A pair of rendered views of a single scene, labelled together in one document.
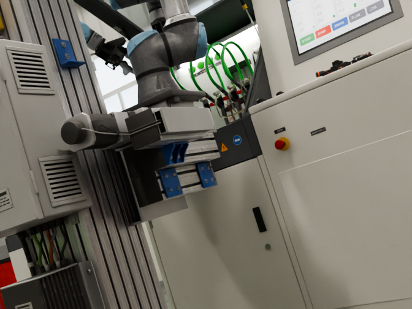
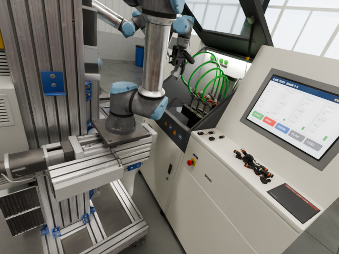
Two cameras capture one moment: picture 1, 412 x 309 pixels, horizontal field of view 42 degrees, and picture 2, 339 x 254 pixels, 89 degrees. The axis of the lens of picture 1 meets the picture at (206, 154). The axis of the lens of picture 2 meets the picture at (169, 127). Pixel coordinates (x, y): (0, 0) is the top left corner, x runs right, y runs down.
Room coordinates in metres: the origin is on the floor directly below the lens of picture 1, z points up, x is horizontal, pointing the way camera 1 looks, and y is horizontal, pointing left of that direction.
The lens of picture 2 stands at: (1.13, -0.37, 1.51)
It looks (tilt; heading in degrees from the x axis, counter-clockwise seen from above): 29 degrees down; 18
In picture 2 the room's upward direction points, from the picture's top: 13 degrees clockwise
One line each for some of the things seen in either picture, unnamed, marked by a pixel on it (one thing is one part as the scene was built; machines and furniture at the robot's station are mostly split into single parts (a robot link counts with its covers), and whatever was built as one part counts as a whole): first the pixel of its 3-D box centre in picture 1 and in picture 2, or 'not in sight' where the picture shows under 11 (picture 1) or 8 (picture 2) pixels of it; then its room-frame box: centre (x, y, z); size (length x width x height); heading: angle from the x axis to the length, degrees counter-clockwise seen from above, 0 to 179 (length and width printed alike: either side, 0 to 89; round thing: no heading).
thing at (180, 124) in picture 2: (191, 159); (165, 119); (2.33, 0.07, 0.87); 0.62 x 0.04 x 0.16; 55
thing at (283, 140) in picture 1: (281, 144); (190, 162); (2.04, -0.28, 0.80); 0.05 x 0.04 x 0.05; 55
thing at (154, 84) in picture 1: (156, 87); (121, 118); (1.77, 0.09, 1.09); 0.15 x 0.15 x 0.10
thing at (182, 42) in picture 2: (160, 16); (182, 42); (2.20, 0.01, 1.47); 0.08 x 0.08 x 0.05
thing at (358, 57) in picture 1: (345, 64); (252, 163); (1.98, -0.59, 1.01); 0.23 x 0.11 x 0.06; 55
